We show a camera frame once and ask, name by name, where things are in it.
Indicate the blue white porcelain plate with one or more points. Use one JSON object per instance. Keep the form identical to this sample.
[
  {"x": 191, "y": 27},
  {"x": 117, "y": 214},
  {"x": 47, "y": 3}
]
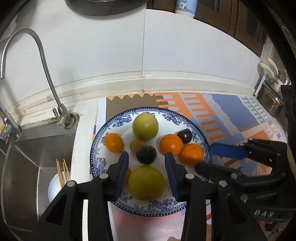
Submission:
[{"x": 101, "y": 158}]

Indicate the white metal rack bracket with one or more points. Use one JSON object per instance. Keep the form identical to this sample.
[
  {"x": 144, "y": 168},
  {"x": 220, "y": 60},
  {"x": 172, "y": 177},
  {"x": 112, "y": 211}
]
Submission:
[{"x": 258, "y": 86}]

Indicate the wooden chopsticks in sink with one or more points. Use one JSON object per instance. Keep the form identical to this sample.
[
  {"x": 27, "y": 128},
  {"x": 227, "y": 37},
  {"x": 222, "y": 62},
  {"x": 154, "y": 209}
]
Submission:
[{"x": 63, "y": 172}]

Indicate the cream pan handle upper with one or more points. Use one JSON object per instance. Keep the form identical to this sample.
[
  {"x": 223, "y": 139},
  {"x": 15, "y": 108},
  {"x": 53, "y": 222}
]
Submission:
[{"x": 273, "y": 66}]

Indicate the dark plum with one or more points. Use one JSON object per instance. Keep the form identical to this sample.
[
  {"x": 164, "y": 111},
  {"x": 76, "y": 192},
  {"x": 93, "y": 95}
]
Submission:
[
  {"x": 146, "y": 155},
  {"x": 185, "y": 135}
]

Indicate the white blue soap dispenser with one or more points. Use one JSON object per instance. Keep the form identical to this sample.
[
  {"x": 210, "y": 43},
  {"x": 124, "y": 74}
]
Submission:
[{"x": 186, "y": 7}]

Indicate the colourful patterned table mat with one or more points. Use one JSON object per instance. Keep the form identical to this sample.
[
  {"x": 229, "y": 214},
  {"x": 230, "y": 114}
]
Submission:
[{"x": 227, "y": 119}]

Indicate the small yellow fruit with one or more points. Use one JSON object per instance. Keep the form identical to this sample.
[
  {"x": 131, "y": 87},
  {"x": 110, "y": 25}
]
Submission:
[{"x": 136, "y": 144}]

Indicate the large chrome kitchen faucet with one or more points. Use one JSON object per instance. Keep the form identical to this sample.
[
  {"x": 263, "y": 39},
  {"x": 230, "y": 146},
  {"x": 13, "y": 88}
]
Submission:
[{"x": 10, "y": 126}]

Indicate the stainless steel sink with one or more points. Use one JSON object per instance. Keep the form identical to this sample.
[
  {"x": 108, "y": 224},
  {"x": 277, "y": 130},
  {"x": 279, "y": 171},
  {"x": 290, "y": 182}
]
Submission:
[{"x": 28, "y": 170}]

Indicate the cream pan handle lower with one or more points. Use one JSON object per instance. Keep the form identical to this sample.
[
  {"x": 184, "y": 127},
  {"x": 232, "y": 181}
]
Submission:
[{"x": 267, "y": 71}]

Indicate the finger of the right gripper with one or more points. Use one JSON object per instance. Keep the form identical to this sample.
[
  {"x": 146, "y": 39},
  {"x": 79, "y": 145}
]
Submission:
[
  {"x": 216, "y": 173},
  {"x": 229, "y": 151}
]

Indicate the yellow pear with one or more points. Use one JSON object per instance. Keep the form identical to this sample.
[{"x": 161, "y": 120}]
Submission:
[{"x": 146, "y": 183}]

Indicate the orange tangerine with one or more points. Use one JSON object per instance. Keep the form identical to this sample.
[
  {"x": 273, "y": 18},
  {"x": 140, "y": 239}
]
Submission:
[
  {"x": 191, "y": 155},
  {"x": 114, "y": 143},
  {"x": 127, "y": 176}
]

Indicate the dark plum front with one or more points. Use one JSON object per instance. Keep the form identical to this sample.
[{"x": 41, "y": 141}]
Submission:
[{"x": 146, "y": 155}]

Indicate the dark plum back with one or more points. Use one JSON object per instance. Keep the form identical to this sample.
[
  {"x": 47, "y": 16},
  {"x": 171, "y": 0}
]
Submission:
[{"x": 185, "y": 135}]

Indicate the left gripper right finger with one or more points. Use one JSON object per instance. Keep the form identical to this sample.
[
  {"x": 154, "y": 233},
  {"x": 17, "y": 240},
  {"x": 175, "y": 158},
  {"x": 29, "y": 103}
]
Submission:
[{"x": 230, "y": 217}]

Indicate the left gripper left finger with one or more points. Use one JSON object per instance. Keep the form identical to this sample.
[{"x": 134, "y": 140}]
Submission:
[{"x": 62, "y": 220}]

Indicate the black frying pan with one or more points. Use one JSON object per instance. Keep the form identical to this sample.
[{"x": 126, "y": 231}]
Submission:
[{"x": 103, "y": 8}]

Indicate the white bowl in sink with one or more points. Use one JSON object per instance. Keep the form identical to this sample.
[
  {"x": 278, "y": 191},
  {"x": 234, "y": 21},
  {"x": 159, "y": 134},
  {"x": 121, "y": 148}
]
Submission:
[{"x": 53, "y": 188}]

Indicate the green yellow apple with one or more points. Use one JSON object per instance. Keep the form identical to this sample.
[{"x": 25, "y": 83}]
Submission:
[{"x": 145, "y": 126}]

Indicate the stainless steel pot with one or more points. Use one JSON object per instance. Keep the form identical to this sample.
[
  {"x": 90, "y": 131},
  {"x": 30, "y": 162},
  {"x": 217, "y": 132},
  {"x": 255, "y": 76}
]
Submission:
[{"x": 270, "y": 101}]

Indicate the cream pan handle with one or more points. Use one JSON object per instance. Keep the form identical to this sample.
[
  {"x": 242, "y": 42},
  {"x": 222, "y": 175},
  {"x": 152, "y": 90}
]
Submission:
[
  {"x": 273, "y": 66},
  {"x": 267, "y": 71}
]

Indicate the slim gooseneck water tap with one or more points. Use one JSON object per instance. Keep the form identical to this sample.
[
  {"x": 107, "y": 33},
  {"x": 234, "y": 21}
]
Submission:
[{"x": 64, "y": 118}]

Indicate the large orange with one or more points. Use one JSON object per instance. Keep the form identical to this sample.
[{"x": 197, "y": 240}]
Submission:
[{"x": 170, "y": 143}]

